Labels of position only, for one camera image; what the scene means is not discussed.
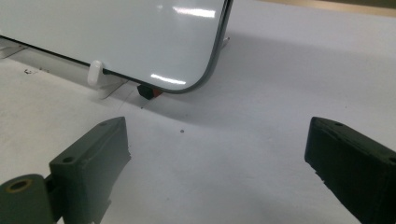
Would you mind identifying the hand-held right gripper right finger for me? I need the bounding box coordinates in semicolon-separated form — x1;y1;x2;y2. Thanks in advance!
304;116;396;224

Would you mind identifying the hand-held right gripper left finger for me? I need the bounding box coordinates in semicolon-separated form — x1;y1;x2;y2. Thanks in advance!
49;116;132;224

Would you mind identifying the white marker cap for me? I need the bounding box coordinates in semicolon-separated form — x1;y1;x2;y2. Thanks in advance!
0;36;232;101

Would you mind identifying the black and orange marker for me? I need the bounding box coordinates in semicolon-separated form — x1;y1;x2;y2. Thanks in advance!
136;84;164;101

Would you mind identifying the white whiteboard with grey frame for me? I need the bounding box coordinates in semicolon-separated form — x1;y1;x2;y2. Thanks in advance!
0;0;234;95

